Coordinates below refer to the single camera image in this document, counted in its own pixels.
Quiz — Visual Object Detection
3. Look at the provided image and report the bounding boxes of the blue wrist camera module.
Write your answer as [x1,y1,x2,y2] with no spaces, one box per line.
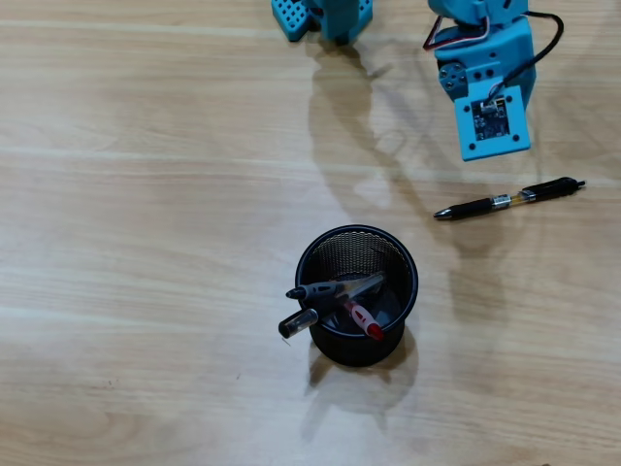
[453,84,532,163]

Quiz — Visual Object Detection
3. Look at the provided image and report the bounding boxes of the red retractable pen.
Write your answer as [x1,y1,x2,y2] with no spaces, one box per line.
[343,299,386,343]

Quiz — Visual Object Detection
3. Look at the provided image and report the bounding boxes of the clear stick pen black cap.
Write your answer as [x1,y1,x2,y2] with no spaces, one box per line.
[278,273,388,341]

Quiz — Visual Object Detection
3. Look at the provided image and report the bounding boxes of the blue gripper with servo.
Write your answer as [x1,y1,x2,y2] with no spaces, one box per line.
[433,17,538,106]

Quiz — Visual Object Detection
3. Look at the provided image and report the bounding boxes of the black mesh pen holder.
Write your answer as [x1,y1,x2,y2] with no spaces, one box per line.
[294,224,420,369]

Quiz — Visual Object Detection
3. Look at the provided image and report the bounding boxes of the grey grip black pen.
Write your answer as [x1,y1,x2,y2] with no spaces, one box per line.
[284,280,350,303]

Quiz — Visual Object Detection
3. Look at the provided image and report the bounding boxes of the black retractable pen yellow band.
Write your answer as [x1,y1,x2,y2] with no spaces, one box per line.
[432,177,588,222]

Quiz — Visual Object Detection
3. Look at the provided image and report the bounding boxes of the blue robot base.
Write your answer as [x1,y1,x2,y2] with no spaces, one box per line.
[270,0,376,47]

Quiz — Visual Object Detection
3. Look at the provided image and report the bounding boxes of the red white black servo wires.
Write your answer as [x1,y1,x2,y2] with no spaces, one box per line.
[422,13,492,52]

